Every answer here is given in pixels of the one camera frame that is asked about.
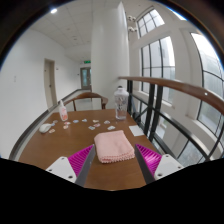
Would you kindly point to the clear shaker bottle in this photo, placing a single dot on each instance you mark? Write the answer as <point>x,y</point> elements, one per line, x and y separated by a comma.
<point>121,105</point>

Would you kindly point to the white computer mouse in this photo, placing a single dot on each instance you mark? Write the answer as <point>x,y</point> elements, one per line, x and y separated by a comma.
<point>45,128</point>

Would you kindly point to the round ceiling light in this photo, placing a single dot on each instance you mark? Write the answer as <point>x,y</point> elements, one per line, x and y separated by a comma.
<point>53,10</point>

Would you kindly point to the rectangular blue white sticker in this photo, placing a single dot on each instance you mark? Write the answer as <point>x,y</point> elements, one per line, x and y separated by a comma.
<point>91,128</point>

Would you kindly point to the orange and white sticker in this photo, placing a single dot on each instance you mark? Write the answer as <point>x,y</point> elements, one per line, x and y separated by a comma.
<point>65,127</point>

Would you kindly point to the pink and white sticker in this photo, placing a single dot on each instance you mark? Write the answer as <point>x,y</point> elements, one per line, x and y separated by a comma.
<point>67,123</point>

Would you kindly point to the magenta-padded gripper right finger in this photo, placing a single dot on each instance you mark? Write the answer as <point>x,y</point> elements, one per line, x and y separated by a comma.
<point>151,158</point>

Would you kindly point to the red and pink sticker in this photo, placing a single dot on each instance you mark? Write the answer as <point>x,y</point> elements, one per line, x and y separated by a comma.
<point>97,125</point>

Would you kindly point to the square orange sticker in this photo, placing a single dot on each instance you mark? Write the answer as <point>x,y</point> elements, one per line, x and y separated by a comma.
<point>51,131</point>

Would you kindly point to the pale yellow sticker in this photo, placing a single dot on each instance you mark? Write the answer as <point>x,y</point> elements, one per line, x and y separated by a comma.
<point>95,121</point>

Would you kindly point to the small round blue sticker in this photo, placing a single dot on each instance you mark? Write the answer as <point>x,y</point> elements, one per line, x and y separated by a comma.
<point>53,125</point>

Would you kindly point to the round white orange sticker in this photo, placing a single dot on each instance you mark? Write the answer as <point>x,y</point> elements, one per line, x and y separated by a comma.
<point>55,121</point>

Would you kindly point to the white bottle with orange print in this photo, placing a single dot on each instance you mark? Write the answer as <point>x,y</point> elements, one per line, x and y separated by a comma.
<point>63,113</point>

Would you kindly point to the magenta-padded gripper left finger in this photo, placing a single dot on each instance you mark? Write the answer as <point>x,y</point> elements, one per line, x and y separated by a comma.
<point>80,160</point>

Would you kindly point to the grey double door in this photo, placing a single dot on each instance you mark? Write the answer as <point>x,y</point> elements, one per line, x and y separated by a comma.
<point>85,78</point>

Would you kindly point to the large black-framed window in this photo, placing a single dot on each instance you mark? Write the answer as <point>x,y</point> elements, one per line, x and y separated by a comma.
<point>160,66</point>

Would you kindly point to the small white sticker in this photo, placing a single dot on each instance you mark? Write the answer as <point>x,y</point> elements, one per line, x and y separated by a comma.
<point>111,127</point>
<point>106,122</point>

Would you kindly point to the white column-mounted fixture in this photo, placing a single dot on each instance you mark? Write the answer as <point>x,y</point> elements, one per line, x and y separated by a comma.
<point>132,23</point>

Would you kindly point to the green exit sign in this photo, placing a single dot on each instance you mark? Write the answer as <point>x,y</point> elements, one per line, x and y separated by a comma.
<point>87,62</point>

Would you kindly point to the blue triangular sticker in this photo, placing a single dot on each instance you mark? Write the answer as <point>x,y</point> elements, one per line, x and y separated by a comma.
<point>84,120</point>

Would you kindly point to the pink towel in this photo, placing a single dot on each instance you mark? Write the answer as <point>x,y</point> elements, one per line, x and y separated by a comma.
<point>113,146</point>

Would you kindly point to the white single door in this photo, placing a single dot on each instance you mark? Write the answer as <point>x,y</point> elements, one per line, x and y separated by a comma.
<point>50,83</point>

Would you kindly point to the brown wooden chair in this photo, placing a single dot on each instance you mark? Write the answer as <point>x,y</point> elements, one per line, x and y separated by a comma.
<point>88,95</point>

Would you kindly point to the black railing with wooden handrail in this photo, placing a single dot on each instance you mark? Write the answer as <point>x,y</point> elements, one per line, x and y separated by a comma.
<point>180,86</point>

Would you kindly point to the white paper card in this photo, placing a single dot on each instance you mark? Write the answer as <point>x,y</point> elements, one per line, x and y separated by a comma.
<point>136,130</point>

